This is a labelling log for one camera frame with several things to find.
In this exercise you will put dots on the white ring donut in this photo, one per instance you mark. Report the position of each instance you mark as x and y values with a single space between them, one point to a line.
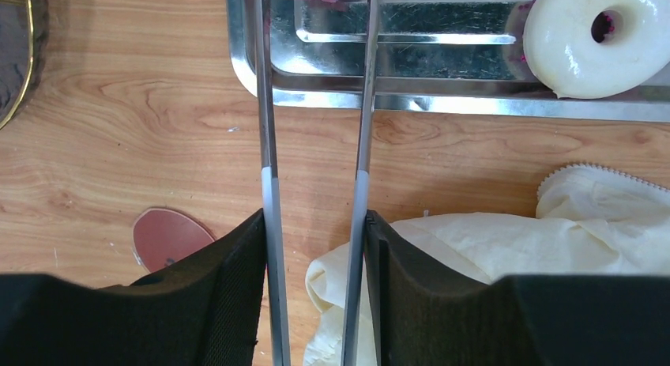
590 49

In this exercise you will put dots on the metal baking tray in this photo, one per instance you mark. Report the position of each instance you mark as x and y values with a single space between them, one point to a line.
439 56

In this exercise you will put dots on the metal tongs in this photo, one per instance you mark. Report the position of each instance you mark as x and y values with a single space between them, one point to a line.
278 301

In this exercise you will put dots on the red round coaster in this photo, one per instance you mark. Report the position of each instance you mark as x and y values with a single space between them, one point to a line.
163 236

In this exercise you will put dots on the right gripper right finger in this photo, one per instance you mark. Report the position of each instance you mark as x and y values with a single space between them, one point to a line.
425 313

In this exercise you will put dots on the three-tier glass cake stand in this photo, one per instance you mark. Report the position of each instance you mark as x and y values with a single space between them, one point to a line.
24 37

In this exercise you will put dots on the cream cloth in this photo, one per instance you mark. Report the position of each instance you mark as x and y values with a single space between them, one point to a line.
588 218

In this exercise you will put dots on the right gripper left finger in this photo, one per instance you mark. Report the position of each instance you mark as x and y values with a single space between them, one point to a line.
201 310

